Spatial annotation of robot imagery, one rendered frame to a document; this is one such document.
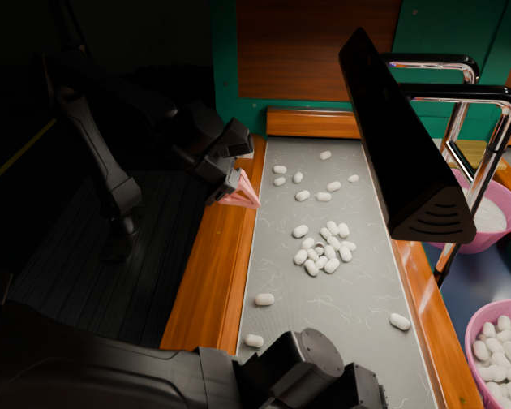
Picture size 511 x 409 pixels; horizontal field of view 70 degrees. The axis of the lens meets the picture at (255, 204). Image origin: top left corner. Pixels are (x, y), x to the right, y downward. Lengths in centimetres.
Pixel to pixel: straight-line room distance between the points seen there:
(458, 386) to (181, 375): 42
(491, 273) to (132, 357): 81
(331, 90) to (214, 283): 69
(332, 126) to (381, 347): 65
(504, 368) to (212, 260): 52
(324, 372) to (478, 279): 62
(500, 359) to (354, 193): 48
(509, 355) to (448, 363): 13
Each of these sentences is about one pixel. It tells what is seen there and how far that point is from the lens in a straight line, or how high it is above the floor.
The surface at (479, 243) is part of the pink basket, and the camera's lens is 97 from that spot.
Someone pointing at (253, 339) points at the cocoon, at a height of 76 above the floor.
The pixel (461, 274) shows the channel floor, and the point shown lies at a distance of 95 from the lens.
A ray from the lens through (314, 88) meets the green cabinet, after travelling 114.
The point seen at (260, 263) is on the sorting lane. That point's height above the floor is 74.
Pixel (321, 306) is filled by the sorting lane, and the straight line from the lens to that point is 70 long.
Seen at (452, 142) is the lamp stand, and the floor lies 97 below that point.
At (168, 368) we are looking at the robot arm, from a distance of 36.
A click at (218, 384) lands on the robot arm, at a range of 39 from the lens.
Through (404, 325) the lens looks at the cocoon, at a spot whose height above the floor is 76.
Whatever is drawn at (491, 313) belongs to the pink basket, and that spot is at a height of 75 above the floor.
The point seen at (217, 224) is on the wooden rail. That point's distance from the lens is 82.
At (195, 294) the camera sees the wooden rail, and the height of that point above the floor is 76.
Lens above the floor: 129
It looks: 37 degrees down
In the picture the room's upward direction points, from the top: straight up
